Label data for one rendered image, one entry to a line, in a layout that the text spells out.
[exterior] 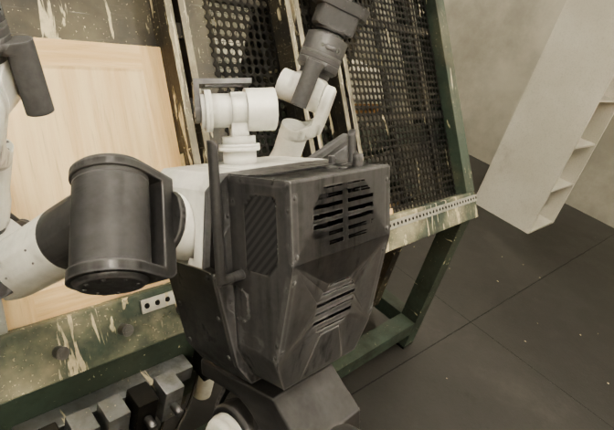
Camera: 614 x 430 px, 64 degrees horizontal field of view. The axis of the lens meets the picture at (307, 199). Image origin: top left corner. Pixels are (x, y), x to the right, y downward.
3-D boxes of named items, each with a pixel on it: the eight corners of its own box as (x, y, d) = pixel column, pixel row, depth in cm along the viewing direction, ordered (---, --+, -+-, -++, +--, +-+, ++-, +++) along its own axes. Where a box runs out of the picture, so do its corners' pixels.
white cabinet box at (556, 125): (527, 234, 437) (657, -7, 349) (472, 202, 471) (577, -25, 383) (553, 223, 478) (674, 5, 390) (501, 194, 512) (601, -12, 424)
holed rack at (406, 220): (142, 314, 108) (142, 314, 107) (139, 300, 107) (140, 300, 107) (476, 200, 225) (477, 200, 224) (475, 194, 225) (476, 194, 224)
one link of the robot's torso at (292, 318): (415, 351, 79) (417, 128, 73) (254, 462, 55) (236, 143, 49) (287, 305, 100) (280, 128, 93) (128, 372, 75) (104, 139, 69)
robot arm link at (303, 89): (342, 67, 106) (322, 116, 108) (296, 48, 107) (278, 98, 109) (339, 59, 95) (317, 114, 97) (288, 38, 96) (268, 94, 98)
